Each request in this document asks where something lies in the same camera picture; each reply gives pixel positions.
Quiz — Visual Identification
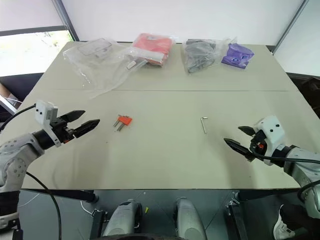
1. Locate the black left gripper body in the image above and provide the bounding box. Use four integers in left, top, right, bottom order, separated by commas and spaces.
50, 117, 76, 145

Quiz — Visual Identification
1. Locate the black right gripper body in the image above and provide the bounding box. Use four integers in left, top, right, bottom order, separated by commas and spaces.
246, 130, 268, 163

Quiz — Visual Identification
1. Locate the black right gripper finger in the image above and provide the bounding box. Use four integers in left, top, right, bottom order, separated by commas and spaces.
237, 125, 257, 137
223, 137, 251, 157

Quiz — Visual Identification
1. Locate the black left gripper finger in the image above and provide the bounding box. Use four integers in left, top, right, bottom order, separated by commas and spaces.
58, 109, 86, 125
73, 118, 101, 139

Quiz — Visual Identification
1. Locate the metal allen key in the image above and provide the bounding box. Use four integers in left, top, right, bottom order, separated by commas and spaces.
200, 115, 209, 136

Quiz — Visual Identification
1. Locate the small orange plug part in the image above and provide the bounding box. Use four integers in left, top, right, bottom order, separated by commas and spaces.
117, 114, 135, 127

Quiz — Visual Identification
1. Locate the large clear plastic bag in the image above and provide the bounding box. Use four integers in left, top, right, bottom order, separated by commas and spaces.
62, 37, 142, 99

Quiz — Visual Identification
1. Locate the dark bench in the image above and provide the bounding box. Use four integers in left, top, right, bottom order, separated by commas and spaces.
0, 71, 45, 102

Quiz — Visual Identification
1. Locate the cardboard box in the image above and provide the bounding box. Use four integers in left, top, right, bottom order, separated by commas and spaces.
0, 82, 24, 112

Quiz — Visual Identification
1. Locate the black table leg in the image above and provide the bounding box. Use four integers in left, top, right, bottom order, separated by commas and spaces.
225, 187, 302, 240
19, 189, 109, 240

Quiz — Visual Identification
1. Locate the clear plastic case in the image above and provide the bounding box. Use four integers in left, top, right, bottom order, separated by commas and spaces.
78, 38, 113, 59

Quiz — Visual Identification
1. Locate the dark bulky object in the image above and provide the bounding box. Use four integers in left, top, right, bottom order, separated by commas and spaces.
284, 72, 320, 118

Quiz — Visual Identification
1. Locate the purple plastic package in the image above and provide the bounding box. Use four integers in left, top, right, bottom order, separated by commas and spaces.
220, 42, 256, 70

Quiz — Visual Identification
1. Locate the black and white sneaker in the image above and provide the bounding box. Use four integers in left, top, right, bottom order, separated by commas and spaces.
273, 203, 312, 240

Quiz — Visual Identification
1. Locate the bag of black parts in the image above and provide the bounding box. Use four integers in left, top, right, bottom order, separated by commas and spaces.
183, 37, 227, 75

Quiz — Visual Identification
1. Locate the silver right robot leg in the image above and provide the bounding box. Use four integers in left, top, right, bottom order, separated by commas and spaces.
173, 196, 208, 240

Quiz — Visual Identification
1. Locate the silver robot leg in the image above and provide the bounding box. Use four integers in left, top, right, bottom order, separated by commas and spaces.
173, 196, 208, 240
101, 198, 144, 238

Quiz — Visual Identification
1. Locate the silver left robot leg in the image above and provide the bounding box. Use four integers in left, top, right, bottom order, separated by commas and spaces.
101, 198, 144, 238

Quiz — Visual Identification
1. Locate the bagged red package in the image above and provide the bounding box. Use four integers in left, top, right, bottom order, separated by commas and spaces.
128, 32, 175, 68

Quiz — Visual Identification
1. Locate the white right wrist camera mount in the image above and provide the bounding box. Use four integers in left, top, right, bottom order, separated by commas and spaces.
252, 115, 286, 166

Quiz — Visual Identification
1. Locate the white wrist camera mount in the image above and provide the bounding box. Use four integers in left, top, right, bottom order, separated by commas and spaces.
34, 100, 62, 148
252, 115, 286, 166

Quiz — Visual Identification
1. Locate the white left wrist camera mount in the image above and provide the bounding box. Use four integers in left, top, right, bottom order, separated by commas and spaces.
34, 100, 62, 148

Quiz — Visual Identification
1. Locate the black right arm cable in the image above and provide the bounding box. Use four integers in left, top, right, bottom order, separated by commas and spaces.
251, 149, 320, 202

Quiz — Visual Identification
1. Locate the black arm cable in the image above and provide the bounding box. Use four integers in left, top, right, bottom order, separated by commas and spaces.
251, 149, 320, 202
0, 104, 62, 240

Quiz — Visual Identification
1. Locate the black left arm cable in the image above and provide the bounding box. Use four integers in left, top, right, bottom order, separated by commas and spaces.
0, 104, 62, 240

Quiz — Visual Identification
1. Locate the white floor cable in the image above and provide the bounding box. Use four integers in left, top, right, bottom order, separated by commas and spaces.
17, 192, 41, 208

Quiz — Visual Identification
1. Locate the dark window frame post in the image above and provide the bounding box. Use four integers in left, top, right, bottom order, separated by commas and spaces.
51, 0, 81, 43

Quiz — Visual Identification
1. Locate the grey metal frame post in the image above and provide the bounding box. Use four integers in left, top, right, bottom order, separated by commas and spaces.
271, 0, 310, 55

